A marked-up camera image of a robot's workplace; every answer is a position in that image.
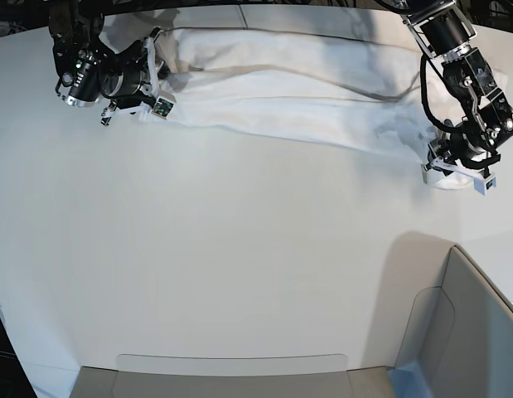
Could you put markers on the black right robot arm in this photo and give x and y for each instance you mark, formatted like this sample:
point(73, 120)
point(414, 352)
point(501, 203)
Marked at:
point(88, 70)

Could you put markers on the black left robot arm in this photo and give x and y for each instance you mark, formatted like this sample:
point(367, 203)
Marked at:
point(443, 32)

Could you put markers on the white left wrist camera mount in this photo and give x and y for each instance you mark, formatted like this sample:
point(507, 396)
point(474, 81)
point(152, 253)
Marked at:
point(454, 177)

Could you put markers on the white t-shirt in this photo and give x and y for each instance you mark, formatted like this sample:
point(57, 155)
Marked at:
point(314, 89)

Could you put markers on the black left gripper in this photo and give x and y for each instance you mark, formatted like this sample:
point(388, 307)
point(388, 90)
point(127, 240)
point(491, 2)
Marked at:
point(471, 152)

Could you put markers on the grey box right side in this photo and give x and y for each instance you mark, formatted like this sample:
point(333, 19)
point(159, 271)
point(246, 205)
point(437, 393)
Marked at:
point(459, 338)

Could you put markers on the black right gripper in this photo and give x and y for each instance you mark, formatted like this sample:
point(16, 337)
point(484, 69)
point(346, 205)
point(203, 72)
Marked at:
point(121, 75)

